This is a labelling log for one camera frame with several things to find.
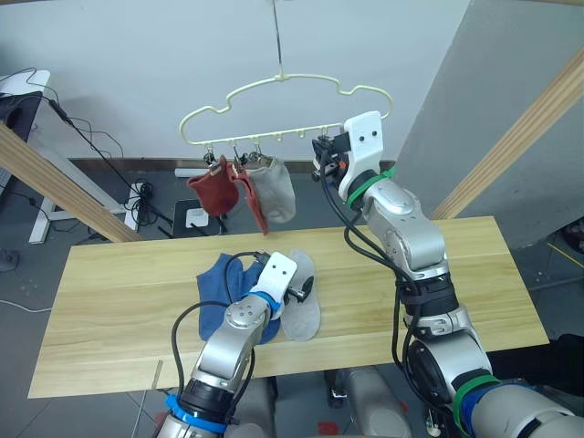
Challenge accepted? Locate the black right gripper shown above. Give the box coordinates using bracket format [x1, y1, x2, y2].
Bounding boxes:
[309, 131, 351, 183]

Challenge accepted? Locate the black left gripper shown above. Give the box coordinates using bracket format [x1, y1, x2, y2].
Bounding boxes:
[285, 274, 317, 305]

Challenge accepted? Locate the grey sock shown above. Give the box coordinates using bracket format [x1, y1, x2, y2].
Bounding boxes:
[248, 156, 297, 224]
[277, 248, 323, 343]

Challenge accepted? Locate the cream plastic clip hanger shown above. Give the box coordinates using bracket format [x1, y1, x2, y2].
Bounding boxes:
[178, 71, 395, 150]

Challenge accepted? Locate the metal hanger hook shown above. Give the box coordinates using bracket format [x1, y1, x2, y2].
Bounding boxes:
[272, 0, 287, 77]

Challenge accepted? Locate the red sock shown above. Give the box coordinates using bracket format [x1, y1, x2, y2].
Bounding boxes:
[186, 155, 241, 218]
[229, 164, 272, 237]

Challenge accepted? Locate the blue sock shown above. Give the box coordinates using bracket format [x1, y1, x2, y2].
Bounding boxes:
[198, 266, 282, 344]
[195, 253, 251, 305]

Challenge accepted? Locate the white paper sheet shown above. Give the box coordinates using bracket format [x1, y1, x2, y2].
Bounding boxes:
[185, 208, 212, 227]

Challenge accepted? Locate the white power strip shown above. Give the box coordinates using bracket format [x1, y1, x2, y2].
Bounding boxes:
[174, 167, 216, 180]

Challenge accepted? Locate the grey rounded robot leg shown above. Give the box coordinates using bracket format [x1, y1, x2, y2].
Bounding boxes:
[340, 366, 417, 438]
[236, 376, 280, 438]

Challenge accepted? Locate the light wooden beam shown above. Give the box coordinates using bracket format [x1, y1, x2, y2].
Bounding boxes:
[430, 45, 584, 222]
[0, 122, 143, 244]

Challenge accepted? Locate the black item on desk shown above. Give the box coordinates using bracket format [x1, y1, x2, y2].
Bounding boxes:
[0, 90, 43, 139]

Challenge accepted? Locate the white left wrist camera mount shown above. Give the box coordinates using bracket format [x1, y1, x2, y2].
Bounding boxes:
[252, 251, 299, 298]

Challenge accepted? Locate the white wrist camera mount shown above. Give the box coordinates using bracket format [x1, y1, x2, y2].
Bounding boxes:
[252, 251, 299, 298]
[338, 110, 384, 197]

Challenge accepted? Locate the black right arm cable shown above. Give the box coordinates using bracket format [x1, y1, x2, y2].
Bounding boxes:
[317, 162, 457, 438]

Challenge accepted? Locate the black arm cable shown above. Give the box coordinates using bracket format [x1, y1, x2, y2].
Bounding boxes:
[317, 162, 457, 438]
[171, 249, 275, 399]

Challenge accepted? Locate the blue wrist cable tie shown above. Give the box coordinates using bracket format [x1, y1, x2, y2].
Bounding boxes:
[251, 288, 285, 321]

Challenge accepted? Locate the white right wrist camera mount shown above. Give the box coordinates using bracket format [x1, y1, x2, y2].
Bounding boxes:
[338, 110, 384, 197]

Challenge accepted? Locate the green wrist cable tie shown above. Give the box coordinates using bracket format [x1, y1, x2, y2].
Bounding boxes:
[344, 167, 399, 207]

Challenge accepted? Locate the black stand base plate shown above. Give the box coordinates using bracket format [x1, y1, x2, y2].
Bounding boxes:
[172, 198, 230, 239]

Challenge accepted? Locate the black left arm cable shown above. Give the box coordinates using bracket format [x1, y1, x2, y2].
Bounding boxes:
[171, 249, 275, 399]

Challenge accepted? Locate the blue elbow cable tie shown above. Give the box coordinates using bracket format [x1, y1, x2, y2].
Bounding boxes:
[164, 395, 229, 435]

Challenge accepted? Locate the black floor cable bundle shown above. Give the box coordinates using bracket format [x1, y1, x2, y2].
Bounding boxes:
[125, 178, 174, 237]

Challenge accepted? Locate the green elbow cable tie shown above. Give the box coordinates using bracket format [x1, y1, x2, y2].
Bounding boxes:
[451, 372, 502, 437]

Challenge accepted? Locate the black desk cable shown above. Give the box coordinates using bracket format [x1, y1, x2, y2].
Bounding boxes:
[0, 67, 130, 162]

